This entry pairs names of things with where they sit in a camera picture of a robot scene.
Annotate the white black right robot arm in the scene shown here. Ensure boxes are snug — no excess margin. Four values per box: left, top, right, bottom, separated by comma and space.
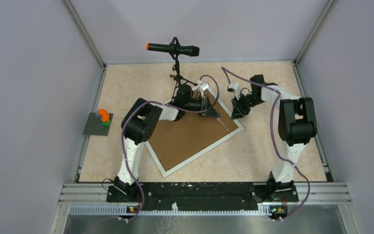
228, 75, 317, 201

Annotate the black microphone orange tip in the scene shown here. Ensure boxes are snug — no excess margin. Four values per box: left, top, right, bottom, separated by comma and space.
146, 43, 200, 57

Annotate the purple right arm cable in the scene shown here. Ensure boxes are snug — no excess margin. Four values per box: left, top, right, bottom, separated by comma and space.
221, 67, 311, 222

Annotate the black microphone tripod stand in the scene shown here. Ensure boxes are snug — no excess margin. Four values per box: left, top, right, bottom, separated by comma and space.
170, 58, 198, 96

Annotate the white picture frame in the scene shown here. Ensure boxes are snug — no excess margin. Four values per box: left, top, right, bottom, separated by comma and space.
145, 87, 244, 178

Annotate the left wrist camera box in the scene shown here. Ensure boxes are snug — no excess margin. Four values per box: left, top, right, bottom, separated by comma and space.
197, 82, 210, 93

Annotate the brown frame backing board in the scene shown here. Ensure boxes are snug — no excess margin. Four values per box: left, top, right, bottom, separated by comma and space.
150, 94, 239, 173

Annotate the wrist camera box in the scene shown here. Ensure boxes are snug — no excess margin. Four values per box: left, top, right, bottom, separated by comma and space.
227, 83, 241, 95
197, 82, 210, 93

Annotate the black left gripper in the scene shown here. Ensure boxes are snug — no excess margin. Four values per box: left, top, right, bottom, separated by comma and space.
184, 95, 220, 118

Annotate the silver screwdriver tool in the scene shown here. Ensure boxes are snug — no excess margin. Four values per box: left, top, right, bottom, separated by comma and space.
217, 118, 229, 131

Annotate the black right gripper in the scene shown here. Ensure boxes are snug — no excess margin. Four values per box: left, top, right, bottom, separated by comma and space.
231, 93, 265, 120

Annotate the grey lego baseplate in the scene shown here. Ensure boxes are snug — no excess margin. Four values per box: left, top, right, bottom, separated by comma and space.
83, 112, 113, 137

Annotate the aluminium front rail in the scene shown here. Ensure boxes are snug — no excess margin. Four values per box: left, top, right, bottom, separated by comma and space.
51, 182, 364, 234

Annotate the orange curved toy block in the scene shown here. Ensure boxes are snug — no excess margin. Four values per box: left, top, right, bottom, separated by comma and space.
97, 109, 110, 122

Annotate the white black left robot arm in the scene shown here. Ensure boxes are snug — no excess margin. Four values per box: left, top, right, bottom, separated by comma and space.
111, 84, 220, 202

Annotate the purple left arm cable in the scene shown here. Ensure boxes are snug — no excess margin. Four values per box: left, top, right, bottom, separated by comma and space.
121, 75, 220, 223

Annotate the green toy block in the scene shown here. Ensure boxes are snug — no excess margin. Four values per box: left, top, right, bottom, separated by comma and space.
101, 120, 111, 127

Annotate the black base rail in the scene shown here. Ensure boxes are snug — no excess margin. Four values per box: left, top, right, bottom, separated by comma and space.
106, 182, 299, 212

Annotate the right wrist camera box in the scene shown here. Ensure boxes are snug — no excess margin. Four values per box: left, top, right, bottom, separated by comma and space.
227, 83, 241, 95

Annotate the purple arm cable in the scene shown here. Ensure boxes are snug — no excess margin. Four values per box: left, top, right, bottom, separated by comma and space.
221, 67, 311, 222
121, 75, 220, 223

